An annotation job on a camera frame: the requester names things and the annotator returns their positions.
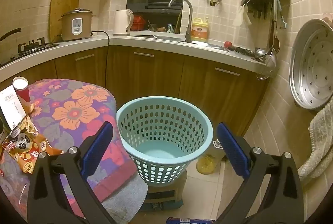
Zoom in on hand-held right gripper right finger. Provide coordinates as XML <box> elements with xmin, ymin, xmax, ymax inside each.
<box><xmin>216</xmin><ymin>122</ymin><xmax>305</xmax><ymax>224</ymax></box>

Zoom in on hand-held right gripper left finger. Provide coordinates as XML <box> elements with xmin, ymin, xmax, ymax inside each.
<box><xmin>27</xmin><ymin>121</ymin><xmax>117</xmax><ymax>224</ymax></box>

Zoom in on light blue perforated plastic basket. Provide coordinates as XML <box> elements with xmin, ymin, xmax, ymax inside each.
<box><xmin>116</xmin><ymin>96</ymin><xmax>214</xmax><ymax>187</ymax></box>

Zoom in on yellow plastic oil jug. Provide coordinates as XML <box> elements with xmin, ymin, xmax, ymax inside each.
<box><xmin>196</xmin><ymin>139</ymin><xmax>224</xmax><ymax>175</ymax></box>

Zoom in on purple floral table cloth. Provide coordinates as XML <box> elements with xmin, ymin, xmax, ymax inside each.
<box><xmin>0</xmin><ymin>78</ymin><xmax>149</xmax><ymax>224</ymax></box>

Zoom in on panda print snack packet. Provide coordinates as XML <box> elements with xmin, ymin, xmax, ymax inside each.
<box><xmin>0</xmin><ymin>115</ymin><xmax>64</xmax><ymax>175</ymax></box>

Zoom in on brown cardboard box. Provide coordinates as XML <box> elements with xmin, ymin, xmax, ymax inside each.
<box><xmin>140</xmin><ymin>174</ymin><xmax>188</xmax><ymax>212</ymax></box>

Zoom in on narrow wooden cabinet door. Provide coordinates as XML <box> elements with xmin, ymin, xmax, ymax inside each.
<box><xmin>55</xmin><ymin>47</ymin><xmax>108</xmax><ymax>85</ymax></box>

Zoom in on blue printed packet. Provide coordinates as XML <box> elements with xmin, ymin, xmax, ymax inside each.
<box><xmin>166</xmin><ymin>217</ymin><xmax>216</xmax><ymax>224</ymax></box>

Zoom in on grey hanging towel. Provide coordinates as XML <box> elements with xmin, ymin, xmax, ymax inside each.
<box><xmin>298</xmin><ymin>103</ymin><xmax>333</xmax><ymax>180</ymax></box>

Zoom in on wide wooden cabinet door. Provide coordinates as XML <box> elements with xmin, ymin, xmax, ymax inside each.
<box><xmin>107</xmin><ymin>46</ymin><xmax>185</xmax><ymax>105</ymax></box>

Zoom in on red paper cup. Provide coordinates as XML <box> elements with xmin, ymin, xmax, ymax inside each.
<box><xmin>12</xmin><ymin>76</ymin><xmax>31</xmax><ymax>105</ymax></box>

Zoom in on white paper receipt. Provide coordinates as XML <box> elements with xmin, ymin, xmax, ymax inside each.
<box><xmin>0</xmin><ymin>85</ymin><xmax>27</xmax><ymax>133</ymax></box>

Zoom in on steel ladle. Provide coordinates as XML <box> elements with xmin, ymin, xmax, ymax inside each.
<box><xmin>255</xmin><ymin>47</ymin><xmax>270</xmax><ymax>57</ymax></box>

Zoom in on round perforated steamer tray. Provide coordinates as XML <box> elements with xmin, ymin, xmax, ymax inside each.
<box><xmin>289</xmin><ymin>18</ymin><xmax>333</xmax><ymax>110</ymax></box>

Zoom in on wooden hanging spoon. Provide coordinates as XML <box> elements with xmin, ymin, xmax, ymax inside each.
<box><xmin>268</xmin><ymin>0</ymin><xmax>280</xmax><ymax>54</ymax></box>

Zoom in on black gas stove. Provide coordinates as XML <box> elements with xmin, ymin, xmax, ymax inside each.
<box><xmin>0</xmin><ymin>37</ymin><xmax>60</xmax><ymax>64</ymax></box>

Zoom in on beige rice cooker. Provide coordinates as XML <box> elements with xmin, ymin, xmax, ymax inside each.
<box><xmin>58</xmin><ymin>8</ymin><xmax>94</xmax><ymax>42</ymax></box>

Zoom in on yellow detergent bottle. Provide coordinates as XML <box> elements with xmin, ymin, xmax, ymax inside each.
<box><xmin>191</xmin><ymin>17</ymin><xmax>210</xmax><ymax>42</ymax></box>

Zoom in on steel kitchen sink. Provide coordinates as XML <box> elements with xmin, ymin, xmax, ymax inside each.
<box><xmin>130</xmin><ymin>35</ymin><xmax>198</xmax><ymax>44</ymax></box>

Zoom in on white electric kettle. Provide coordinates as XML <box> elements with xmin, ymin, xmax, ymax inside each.
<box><xmin>112</xmin><ymin>9</ymin><xmax>134</xmax><ymax>36</ymax></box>

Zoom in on red windowsill basket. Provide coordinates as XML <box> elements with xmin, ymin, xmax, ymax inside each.
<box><xmin>131</xmin><ymin>15</ymin><xmax>146</xmax><ymax>31</ymax></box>

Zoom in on white hanging plastic bag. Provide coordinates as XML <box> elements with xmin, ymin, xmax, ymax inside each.
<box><xmin>232</xmin><ymin>4</ymin><xmax>253</xmax><ymax>27</ymax></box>

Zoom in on steel kitchen faucet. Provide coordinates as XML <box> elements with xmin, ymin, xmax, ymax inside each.
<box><xmin>169</xmin><ymin>0</ymin><xmax>194</xmax><ymax>43</ymax></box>

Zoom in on wooden cutting board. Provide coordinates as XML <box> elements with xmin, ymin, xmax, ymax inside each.
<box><xmin>49</xmin><ymin>0</ymin><xmax>80</xmax><ymax>42</ymax></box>

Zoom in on black wok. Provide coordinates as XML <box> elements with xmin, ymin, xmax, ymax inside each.
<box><xmin>0</xmin><ymin>28</ymin><xmax>21</xmax><ymax>43</ymax></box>

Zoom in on black power cord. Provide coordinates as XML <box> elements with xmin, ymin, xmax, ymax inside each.
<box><xmin>90</xmin><ymin>31</ymin><xmax>111</xmax><ymax>86</ymax></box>

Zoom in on blue handled hanging utensil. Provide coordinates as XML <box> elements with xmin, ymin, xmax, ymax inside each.
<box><xmin>274</xmin><ymin>0</ymin><xmax>288</xmax><ymax>29</ymax></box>

